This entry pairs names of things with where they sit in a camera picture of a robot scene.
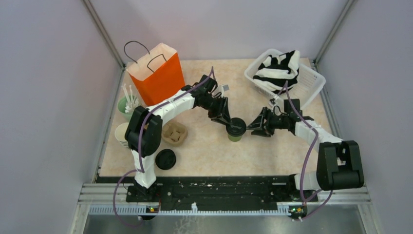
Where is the orange paper bag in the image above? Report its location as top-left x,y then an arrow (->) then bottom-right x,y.
123,40 -> 185,106

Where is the black cup lid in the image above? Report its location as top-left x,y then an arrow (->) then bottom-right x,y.
226,117 -> 246,137

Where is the brown cardboard cup carrier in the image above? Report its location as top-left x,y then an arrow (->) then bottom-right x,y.
161,120 -> 188,147

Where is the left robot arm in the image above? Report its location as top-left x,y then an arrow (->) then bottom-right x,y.
125,75 -> 231,202

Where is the black and white striped cloth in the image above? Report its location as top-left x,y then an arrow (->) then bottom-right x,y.
253,50 -> 300,94

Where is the stack of green paper cups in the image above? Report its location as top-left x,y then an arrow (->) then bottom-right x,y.
114,122 -> 129,147

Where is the white plastic basket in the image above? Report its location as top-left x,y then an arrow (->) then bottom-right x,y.
244,48 -> 326,110

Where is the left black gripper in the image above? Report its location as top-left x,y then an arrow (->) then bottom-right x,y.
200,94 -> 232,126

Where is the stack of black cup lids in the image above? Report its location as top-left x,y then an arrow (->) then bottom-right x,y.
155,149 -> 176,170

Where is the white cable duct strip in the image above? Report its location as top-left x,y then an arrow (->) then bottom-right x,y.
88,202 -> 291,216

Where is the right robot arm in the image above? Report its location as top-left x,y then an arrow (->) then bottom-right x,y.
247,99 -> 364,201

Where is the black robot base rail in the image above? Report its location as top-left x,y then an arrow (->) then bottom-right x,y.
126,176 -> 301,212

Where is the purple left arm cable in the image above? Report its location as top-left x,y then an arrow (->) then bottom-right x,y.
112,66 -> 216,228

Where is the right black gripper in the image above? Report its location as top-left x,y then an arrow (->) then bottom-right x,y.
246,107 -> 289,137

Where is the green paper coffee cup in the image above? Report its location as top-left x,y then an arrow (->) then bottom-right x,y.
227,132 -> 244,142

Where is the green cup with white stirrers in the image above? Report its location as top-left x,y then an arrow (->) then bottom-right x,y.
117,83 -> 141,121

